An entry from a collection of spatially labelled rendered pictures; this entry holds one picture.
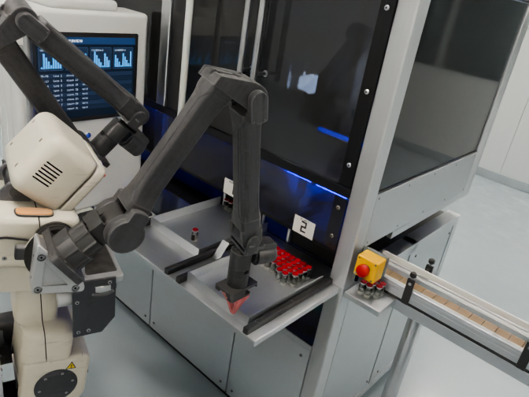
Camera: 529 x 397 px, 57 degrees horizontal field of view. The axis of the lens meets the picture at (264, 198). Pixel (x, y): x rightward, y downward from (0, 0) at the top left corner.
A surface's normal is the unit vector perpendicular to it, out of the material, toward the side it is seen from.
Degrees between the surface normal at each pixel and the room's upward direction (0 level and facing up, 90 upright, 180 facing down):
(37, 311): 90
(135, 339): 0
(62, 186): 90
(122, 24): 90
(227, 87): 95
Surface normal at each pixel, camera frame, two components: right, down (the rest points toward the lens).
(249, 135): 0.47, 0.58
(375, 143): -0.66, 0.22
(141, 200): 0.61, 0.30
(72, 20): 0.73, 0.38
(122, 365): 0.15, -0.90
